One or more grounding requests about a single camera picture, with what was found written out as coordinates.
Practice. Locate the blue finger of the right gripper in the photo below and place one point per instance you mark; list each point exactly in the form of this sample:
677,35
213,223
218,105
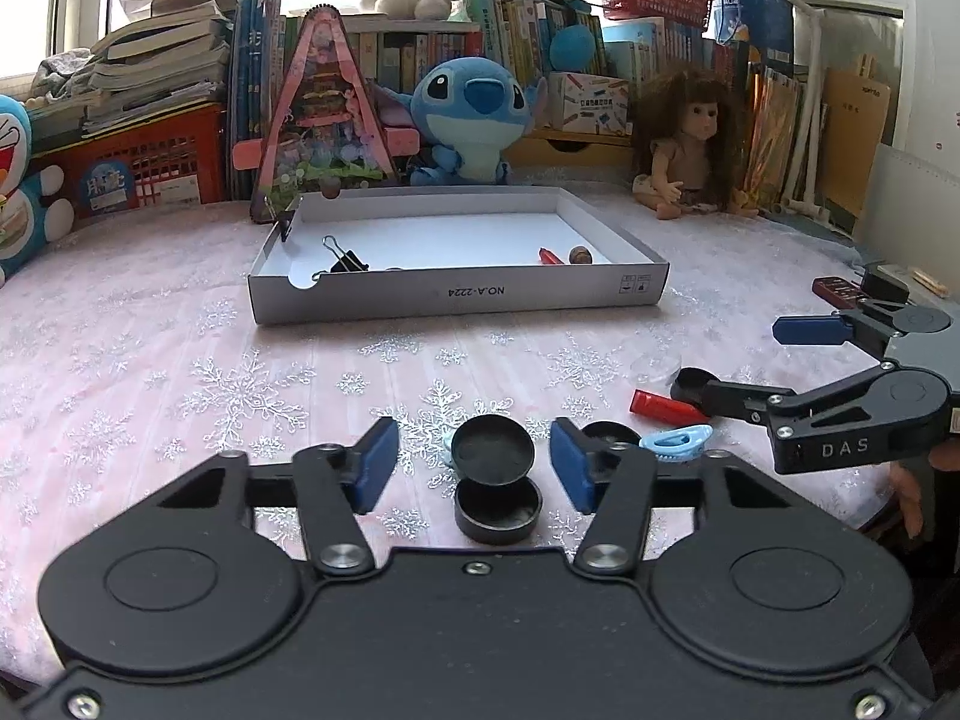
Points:
745,402
835,330

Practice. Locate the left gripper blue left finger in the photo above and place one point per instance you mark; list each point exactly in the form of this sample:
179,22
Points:
334,485

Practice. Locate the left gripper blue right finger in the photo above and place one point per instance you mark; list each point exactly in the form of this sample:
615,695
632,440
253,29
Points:
613,482

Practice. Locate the light blue hair clip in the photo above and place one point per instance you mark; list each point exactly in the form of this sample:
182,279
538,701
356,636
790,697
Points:
678,445

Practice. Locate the red crayon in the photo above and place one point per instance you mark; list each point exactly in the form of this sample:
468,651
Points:
664,409
548,257

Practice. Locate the large black binder clip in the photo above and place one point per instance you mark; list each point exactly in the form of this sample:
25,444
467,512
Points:
345,261

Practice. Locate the person right hand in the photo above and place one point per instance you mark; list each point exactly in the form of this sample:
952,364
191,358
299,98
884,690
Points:
910,498

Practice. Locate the white cardboard box tray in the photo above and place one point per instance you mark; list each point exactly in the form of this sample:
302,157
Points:
464,250

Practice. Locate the brown haired doll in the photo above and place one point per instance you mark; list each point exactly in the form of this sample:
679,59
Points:
687,146

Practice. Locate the small black binder clip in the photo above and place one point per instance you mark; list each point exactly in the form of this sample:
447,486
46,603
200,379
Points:
285,222

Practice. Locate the wooden drawer shelf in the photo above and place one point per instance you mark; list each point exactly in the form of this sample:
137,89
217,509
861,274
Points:
547,147

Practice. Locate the white patterned cardboard box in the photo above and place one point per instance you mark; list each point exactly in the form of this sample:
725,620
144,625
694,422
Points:
590,104

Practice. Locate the pink triangular dollhouse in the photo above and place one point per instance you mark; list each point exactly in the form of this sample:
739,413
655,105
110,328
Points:
302,117

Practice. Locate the red plastic crate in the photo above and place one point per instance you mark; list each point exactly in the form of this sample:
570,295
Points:
174,159

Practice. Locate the Stitch plush toy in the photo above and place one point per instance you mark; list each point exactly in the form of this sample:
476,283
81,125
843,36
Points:
469,110

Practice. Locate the Doraemon plush toy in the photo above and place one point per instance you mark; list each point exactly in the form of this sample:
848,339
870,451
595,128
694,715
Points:
34,213

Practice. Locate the row of books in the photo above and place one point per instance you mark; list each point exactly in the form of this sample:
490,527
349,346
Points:
516,34

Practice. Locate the stack of books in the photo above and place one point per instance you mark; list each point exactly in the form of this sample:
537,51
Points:
170,54

